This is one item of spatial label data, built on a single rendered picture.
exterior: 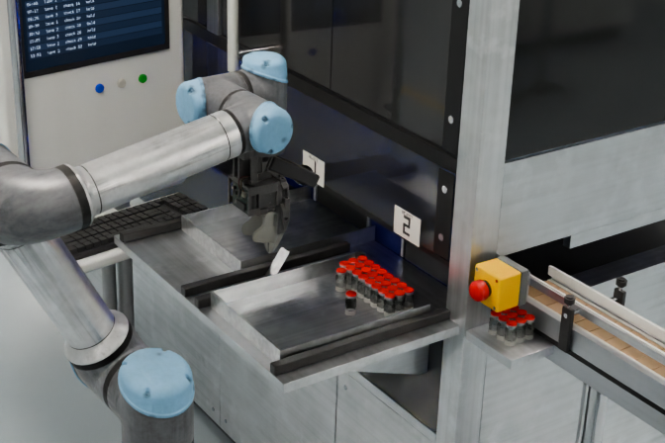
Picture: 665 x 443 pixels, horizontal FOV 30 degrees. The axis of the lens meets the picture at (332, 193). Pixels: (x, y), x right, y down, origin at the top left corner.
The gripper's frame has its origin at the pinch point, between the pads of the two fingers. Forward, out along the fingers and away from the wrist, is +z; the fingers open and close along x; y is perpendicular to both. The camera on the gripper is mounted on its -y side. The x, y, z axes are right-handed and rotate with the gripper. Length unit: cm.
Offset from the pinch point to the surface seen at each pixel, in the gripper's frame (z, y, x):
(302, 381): 22.2, 0.4, 11.0
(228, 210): 19, -21, -54
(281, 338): 21.4, -3.5, -2.2
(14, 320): 110, -14, -184
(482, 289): 8.9, -32.8, 19.6
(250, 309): 21.4, -4.3, -15.0
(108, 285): 57, -12, -101
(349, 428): 65, -36, -23
